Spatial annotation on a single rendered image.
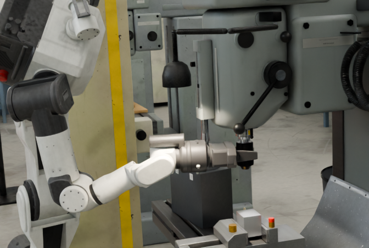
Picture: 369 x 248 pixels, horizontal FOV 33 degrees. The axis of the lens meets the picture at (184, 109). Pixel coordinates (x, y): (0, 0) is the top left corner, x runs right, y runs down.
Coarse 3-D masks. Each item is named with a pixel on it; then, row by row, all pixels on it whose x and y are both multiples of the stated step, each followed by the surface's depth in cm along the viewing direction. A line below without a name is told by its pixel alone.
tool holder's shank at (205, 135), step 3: (201, 120) 204; (204, 120) 203; (207, 120) 203; (201, 123) 204; (204, 123) 203; (207, 123) 204; (201, 126) 204; (204, 126) 203; (207, 126) 204; (204, 129) 203; (207, 129) 204; (204, 132) 204; (207, 132) 204; (204, 135) 204; (207, 135) 204; (201, 138) 205; (204, 138) 204; (207, 138) 204; (207, 141) 204
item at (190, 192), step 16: (176, 176) 214; (192, 176) 203; (208, 176) 200; (224, 176) 203; (176, 192) 216; (192, 192) 205; (208, 192) 201; (224, 192) 204; (176, 208) 217; (192, 208) 207; (208, 208) 202; (224, 208) 205; (208, 224) 203
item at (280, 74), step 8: (272, 64) 156; (280, 64) 157; (264, 72) 158; (272, 72) 156; (280, 72) 157; (288, 72) 158; (272, 80) 157; (280, 80) 157; (288, 80) 158; (280, 88) 158; (264, 96) 156; (256, 104) 156; (248, 112) 156; (240, 128) 155
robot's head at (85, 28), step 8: (80, 0) 169; (88, 0) 171; (72, 8) 169; (80, 8) 168; (72, 16) 170; (88, 16) 167; (72, 24) 169; (80, 24) 166; (88, 24) 166; (96, 24) 168; (72, 32) 173; (80, 32) 166; (88, 32) 168; (96, 32) 169; (80, 40) 170
